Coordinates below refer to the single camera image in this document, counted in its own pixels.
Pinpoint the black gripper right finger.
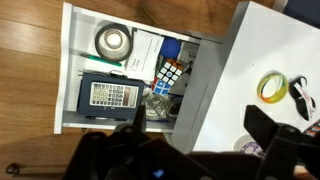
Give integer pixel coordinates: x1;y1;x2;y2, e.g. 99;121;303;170
243;104;320;180

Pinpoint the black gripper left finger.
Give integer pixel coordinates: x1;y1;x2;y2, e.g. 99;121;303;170
63;104;193;180

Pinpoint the purple patterned tape roll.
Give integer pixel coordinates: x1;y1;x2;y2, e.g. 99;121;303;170
233;134;264;156

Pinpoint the calculator in blue case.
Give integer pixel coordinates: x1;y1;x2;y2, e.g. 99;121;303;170
76;71;146;122

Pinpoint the clear glass jar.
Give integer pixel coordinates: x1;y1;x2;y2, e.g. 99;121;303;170
142;93;174;120
168;99;183;118

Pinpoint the white desk with drawers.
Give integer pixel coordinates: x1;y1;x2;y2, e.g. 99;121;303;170
171;0;320;158

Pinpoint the two by two puzzle cube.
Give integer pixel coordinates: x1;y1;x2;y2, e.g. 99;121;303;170
151;77;172;96

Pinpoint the green pen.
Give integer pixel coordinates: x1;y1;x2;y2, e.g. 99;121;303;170
78;52;123;68

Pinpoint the white card box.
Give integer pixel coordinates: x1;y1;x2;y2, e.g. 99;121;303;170
124;29;165;83

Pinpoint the three by three puzzle cube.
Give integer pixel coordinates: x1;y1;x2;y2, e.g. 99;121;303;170
154;59;184;87

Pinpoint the thin wooden stick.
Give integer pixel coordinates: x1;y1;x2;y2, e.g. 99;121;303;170
141;7;159;26

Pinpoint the black white lanyard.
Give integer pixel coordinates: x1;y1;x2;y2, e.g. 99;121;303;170
288;75;317;122

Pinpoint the yellow green tape ring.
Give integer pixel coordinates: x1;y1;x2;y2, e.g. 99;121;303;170
256;72;289;104

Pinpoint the grey duct tape roll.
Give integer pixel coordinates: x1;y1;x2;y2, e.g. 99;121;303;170
94;23;134;63

